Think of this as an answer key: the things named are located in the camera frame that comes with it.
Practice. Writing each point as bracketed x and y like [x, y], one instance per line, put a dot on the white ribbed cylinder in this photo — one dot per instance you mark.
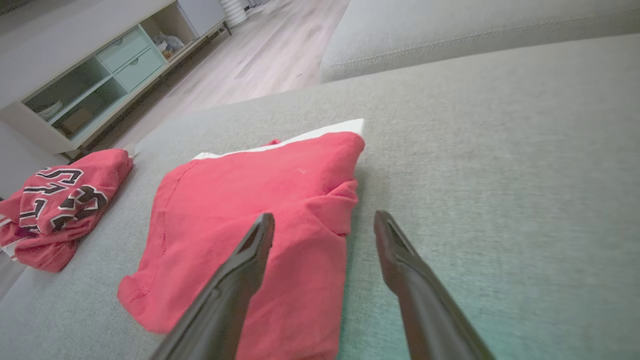
[233, 11]

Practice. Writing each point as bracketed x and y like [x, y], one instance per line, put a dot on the stack of white plates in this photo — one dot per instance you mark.
[50, 110]

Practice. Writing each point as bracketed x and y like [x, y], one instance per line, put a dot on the grey sofa seat cushion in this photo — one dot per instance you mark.
[450, 30]

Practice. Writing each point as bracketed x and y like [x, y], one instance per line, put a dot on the white TV cabinet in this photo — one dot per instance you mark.
[30, 55]

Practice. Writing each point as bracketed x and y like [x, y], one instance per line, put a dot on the pale green cabinet drawer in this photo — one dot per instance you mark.
[122, 50]
[140, 69]

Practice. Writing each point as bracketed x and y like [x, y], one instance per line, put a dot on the red jersey with black numbers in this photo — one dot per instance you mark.
[55, 215]

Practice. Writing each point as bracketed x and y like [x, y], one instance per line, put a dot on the large grey fabric sofa seat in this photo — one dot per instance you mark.
[500, 200]

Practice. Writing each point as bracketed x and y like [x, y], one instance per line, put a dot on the red jersey with white sleeves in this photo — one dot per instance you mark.
[240, 200]

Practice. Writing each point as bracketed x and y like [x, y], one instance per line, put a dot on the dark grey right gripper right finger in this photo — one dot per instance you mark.
[430, 315]

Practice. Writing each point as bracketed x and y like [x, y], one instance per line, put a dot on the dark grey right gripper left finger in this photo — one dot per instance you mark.
[220, 310]

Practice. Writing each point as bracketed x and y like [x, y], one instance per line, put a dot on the toys in cabinet shelf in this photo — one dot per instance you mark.
[167, 45]

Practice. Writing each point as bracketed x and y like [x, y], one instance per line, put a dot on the brown box in cabinet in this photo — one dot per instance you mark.
[76, 120]

